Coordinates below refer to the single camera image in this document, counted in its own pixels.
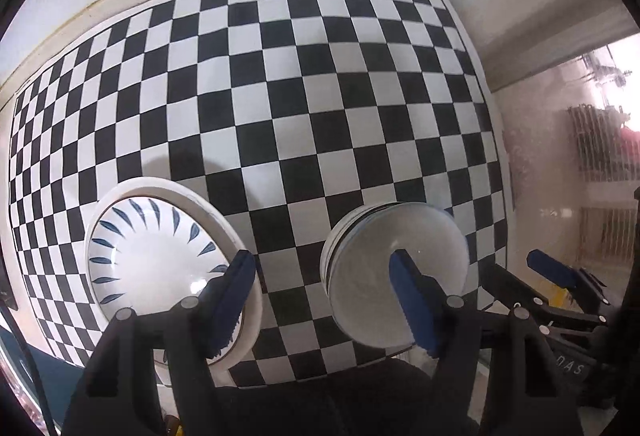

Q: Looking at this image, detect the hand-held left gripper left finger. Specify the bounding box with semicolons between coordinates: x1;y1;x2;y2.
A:
60;249;257;436

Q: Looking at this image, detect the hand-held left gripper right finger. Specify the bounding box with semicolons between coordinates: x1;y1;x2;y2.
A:
389;249;583;436

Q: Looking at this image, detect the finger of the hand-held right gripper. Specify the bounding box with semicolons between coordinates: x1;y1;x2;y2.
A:
481;261;607;328
527;249;609;306

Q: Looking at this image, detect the blue striped white plate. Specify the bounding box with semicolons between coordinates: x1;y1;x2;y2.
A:
85;196;237;323

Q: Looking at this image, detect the large white floral plate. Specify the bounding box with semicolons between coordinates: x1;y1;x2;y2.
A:
92;179;263;372

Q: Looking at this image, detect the white radiator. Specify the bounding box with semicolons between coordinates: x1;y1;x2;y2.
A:
567;104;637;187

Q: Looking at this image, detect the black white checkered mat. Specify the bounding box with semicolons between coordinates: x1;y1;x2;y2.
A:
7;0;516;389

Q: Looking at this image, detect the black cable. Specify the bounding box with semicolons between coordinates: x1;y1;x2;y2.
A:
0;306;56;436

